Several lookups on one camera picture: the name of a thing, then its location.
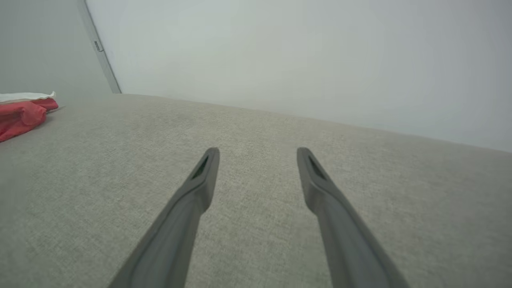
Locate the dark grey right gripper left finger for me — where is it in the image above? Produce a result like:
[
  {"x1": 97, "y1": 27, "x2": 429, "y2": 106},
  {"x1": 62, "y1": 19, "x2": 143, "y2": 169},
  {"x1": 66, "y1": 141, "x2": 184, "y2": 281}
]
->
[{"x1": 109, "y1": 147, "x2": 220, "y2": 288}]

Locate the grey metal wall corner strip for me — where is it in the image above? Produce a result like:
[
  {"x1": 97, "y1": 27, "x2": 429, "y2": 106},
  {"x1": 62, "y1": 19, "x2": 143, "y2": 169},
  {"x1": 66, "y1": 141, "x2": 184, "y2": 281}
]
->
[{"x1": 78, "y1": 0, "x2": 122, "y2": 94}]

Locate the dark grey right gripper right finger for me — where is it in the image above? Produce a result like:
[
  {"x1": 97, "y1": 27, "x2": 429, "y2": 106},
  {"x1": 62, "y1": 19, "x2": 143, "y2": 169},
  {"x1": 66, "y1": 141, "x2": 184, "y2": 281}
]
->
[{"x1": 296, "y1": 147, "x2": 409, "y2": 288}]

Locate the red Bulls 23 basketball jersey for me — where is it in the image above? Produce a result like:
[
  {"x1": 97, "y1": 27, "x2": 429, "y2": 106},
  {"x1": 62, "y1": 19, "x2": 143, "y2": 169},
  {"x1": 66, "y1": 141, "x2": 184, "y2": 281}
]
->
[{"x1": 0, "y1": 91, "x2": 59, "y2": 143}]

